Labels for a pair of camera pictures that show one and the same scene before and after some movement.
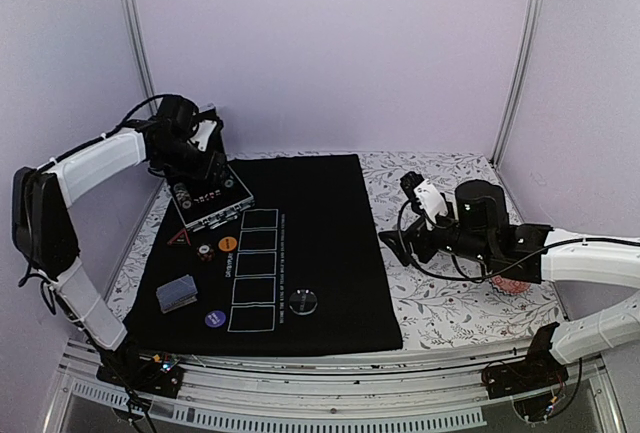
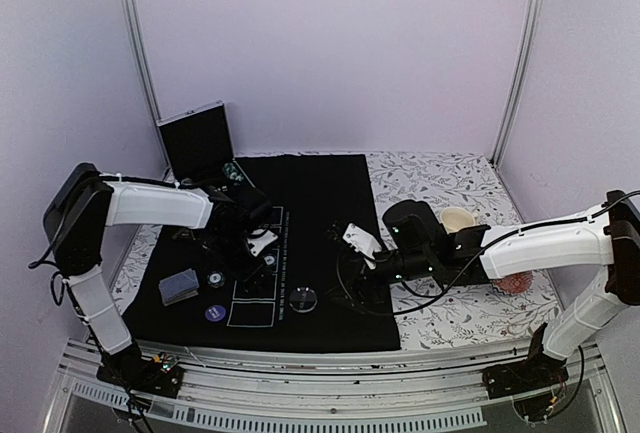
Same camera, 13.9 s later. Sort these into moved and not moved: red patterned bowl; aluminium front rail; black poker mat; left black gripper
Moved: left black gripper
Not moved: aluminium front rail; red patterned bowl; black poker mat
